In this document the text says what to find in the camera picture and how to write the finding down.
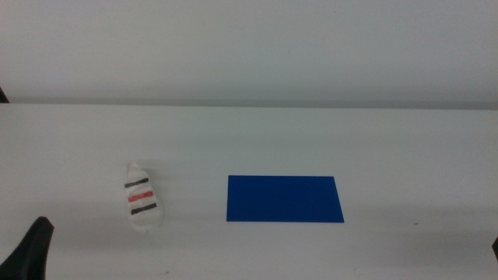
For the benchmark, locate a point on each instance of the blue rectangular mat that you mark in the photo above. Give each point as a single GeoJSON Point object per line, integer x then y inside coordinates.
{"type": "Point", "coordinates": [284, 199]}

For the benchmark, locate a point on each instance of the dark object behind table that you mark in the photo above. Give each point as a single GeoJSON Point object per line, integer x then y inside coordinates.
{"type": "Point", "coordinates": [2, 98]}

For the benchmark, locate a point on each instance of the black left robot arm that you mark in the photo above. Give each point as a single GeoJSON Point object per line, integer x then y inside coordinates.
{"type": "Point", "coordinates": [29, 253]}

